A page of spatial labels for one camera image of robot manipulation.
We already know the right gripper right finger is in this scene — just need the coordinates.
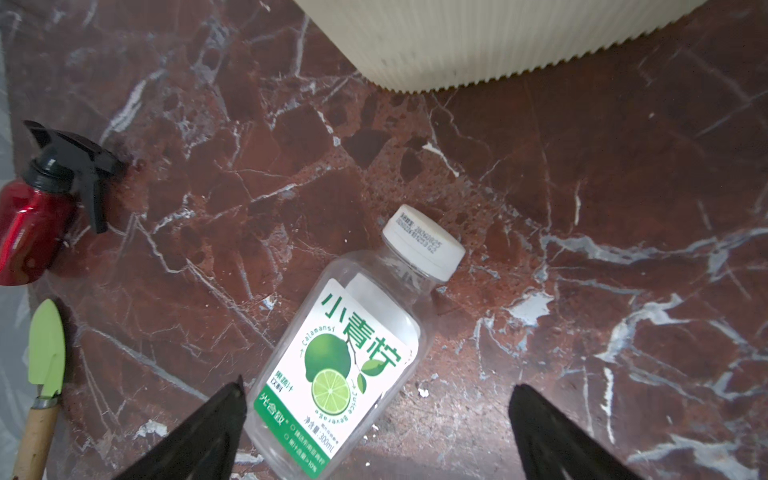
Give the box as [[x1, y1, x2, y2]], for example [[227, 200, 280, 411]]
[[508, 384, 640, 480]]

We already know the lime drink square bottle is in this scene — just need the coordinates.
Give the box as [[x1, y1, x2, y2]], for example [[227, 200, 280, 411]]
[[244, 205, 465, 479]]

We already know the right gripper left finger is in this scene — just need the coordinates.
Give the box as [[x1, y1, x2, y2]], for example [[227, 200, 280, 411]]
[[117, 379, 247, 479]]

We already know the cream ribbed waste bin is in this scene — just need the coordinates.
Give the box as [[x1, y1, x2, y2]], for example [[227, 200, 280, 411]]
[[298, 0, 701, 93]]

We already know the green scraper wooden handle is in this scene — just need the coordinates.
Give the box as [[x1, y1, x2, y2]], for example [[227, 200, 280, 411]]
[[11, 299, 66, 480]]

